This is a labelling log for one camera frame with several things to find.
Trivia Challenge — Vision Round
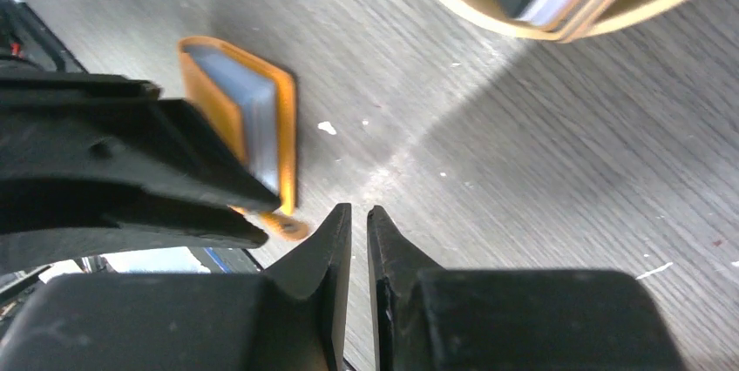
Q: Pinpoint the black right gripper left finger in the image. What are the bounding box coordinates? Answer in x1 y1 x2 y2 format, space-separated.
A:
1 203 352 370

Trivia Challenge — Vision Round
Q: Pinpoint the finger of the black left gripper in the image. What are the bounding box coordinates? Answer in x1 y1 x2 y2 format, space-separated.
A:
1 174 269 273
1 71 280 212

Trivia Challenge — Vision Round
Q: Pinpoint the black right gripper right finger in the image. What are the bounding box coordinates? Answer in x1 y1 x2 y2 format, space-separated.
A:
367 206 685 370

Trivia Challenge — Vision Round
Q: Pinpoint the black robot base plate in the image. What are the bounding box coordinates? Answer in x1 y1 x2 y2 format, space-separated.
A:
1 0 87 73

